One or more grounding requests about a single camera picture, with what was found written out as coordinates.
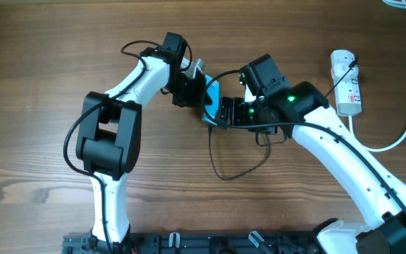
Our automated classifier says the blue-screen Galaxy smartphone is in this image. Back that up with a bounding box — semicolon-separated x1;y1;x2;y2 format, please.
202;74;220;126

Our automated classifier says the black USB charging cable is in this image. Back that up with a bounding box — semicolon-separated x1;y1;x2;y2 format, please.
208;56;359;181

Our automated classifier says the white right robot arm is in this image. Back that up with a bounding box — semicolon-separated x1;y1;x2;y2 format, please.
203;54;406;253

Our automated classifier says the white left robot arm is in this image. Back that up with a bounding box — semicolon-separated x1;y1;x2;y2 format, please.
63;32;212;253

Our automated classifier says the white USB charger adapter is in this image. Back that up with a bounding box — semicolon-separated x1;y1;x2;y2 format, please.
331;60;359;80

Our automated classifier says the white power strip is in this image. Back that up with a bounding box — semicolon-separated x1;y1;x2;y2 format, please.
331;49;362;116

